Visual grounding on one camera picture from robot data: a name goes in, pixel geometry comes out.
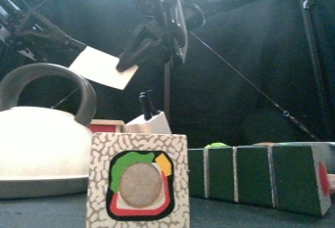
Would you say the black knife handle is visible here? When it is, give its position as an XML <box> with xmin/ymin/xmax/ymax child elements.
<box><xmin>138</xmin><ymin>91</ymin><xmax>152</xmax><ymax>121</ymax></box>
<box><xmin>146</xmin><ymin>89</ymin><xmax>163</xmax><ymax>117</ymax></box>

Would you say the vertical metal frame pole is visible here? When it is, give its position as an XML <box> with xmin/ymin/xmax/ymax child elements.
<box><xmin>163</xmin><ymin>60</ymin><xmax>173</xmax><ymax>119</ymax></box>

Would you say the white paper card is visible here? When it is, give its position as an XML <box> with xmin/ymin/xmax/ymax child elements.
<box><xmin>68</xmin><ymin>45</ymin><xmax>140</xmax><ymax>91</ymax></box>

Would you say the green sushi slice with red centre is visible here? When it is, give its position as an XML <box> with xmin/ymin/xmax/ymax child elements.
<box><xmin>270</xmin><ymin>142</ymin><xmax>335</xmax><ymax>218</ymax></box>

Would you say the thin diagonal black cable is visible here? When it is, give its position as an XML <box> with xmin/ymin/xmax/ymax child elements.
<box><xmin>187</xmin><ymin>30</ymin><xmax>319</xmax><ymax>142</ymax></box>

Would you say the white toy knife block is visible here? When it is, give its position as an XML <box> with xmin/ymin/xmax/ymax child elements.
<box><xmin>123</xmin><ymin>111</ymin><xmax>173</xmax><ymax>135</ymax></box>

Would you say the white patterned toy sushi piece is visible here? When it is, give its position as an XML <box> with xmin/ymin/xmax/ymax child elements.
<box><xmin>86</xmin><ymin>131</ymin><xmax>193</xmax><ymax>228</ymax></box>

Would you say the slanted metal frame post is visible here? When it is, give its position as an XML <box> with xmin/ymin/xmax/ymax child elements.
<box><xmin>297</xmin><ymin>0</ymin><xmax>334</xmax><ymax>140</ymax></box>

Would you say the lime green toy food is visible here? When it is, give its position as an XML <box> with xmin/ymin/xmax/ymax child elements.
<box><xmin>203</xmin><ymin>142</ymin><xmax>231</xmax><ymax>150</ymax></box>

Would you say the white kettle with grey handle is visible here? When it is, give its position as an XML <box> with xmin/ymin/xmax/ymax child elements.
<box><xmin>0</xmin><ymin>62</ymin><xmax>99</xmax><ymax>201</ymax></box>

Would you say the red wooden box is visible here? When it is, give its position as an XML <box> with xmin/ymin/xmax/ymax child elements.
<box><xmin>88</xmin><ymin>118</ymin><xmax>127</xmax><ymax>134</ymax></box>

